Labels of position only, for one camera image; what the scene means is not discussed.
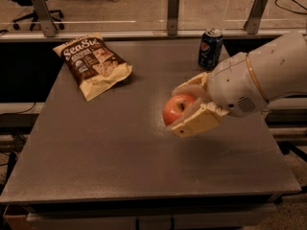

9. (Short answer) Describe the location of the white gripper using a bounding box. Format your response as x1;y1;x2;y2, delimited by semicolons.
166;53;269;138

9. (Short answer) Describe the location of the metal railing bar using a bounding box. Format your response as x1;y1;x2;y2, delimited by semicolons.
0;29;286;42

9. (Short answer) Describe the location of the blue soda can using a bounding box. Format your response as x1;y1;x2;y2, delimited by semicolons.
198;28;224;70

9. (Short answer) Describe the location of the metal bracket post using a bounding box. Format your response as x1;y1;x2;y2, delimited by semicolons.
167;0;179;35
244;0;269;35
31;0;57;37

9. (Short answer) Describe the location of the cardboard box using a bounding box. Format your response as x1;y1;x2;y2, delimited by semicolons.
3;205;33;230

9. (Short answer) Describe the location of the brown chip bag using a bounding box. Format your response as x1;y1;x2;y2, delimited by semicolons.
54;33;132;102

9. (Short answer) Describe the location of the red apple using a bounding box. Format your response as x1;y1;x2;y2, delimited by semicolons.
162;94;196;126

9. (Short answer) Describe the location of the right metal bracket post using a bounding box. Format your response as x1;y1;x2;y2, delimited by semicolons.
244;0;269;35

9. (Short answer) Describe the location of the left metal bracket post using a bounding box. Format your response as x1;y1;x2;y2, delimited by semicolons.
31;0;57;37

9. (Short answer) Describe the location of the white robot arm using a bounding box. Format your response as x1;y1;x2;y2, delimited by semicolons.
168;32;307;137

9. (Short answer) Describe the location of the middle metal bracket post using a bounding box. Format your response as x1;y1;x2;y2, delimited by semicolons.
167;0;179;35

